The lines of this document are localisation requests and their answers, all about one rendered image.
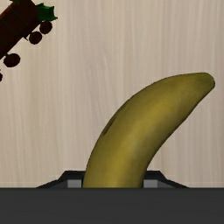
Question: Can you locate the yellow banana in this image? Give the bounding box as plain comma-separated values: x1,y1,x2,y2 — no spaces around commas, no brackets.
81,72,216,189

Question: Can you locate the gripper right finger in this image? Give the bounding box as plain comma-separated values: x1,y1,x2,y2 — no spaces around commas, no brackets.
142,170,190,189

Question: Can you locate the dark red toy car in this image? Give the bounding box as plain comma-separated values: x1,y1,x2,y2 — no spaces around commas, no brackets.
0,0,59,83

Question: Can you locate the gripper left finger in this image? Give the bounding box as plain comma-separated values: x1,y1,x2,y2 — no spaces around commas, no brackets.
36,170,87,189

